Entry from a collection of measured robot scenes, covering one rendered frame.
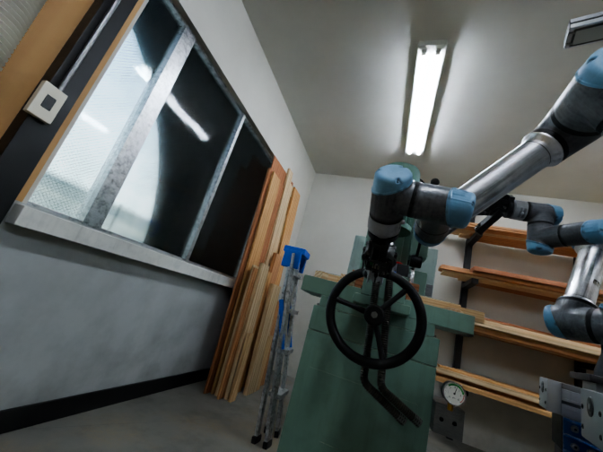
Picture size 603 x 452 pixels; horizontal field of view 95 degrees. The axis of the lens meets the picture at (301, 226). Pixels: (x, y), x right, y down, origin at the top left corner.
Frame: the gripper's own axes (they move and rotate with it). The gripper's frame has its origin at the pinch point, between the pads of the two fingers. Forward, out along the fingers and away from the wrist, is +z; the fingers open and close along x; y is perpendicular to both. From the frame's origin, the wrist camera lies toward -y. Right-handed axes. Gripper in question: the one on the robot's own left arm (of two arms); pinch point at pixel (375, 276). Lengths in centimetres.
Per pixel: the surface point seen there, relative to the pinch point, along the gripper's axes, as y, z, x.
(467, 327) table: -7.1, 23.5, 30.9
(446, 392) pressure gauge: 13.2, 28.3, 25.2
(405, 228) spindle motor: -42.1, 14.6, 7.9
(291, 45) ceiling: -190, -33, -96
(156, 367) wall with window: 15, 117, -126
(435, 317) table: -8.0, 23.0, 21.3
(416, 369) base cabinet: 7.2, 32.0, 17.6
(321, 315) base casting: 0.0, 27.8, -16.6
